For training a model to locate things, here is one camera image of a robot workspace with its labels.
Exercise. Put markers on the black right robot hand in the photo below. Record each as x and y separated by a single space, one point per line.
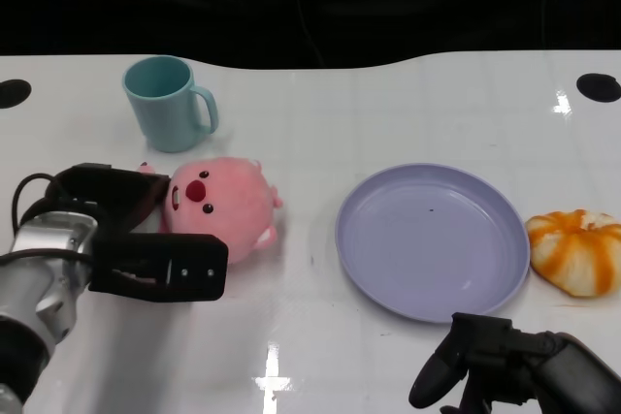
533 375

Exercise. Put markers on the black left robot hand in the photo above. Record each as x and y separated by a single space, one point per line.
194 254

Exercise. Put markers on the pink plush doll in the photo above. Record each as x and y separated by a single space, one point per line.
233 205

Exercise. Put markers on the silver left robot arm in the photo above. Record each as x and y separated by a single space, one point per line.
39 288

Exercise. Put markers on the lavender plastic plate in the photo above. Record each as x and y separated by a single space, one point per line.
427 249

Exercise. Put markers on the orange white plush bun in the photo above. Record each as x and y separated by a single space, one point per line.
577 254

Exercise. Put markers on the teal plastic mug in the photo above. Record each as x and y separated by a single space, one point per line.
160 118

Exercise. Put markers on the black table grommet hole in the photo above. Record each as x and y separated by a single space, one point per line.
599 86
12 93

